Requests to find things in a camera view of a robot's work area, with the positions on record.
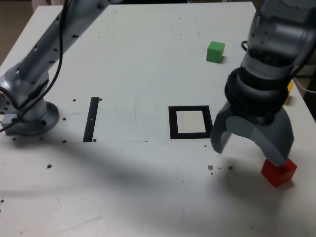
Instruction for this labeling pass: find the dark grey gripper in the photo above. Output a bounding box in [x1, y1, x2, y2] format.
[209, 103, 295, 168]

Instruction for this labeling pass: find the red cube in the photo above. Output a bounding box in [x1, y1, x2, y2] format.
[261, 158, 298, 189]

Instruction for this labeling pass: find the yellow cube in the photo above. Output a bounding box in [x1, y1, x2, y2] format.
[283, 80, 295, 105]

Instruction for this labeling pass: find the green cube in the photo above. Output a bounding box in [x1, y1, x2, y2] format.
[206, 41, 226, 63]

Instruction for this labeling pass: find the black tape square outline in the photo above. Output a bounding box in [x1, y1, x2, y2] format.
[168, 105, 216, 140]

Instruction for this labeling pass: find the black tape strip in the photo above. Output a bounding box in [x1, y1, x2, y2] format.
[82, 97, 100, 143]

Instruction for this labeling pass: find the white cable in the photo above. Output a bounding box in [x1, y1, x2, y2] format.
[293, 76, 316, 94]

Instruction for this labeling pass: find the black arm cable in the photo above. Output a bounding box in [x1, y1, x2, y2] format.
[0, 0, 313, 133]

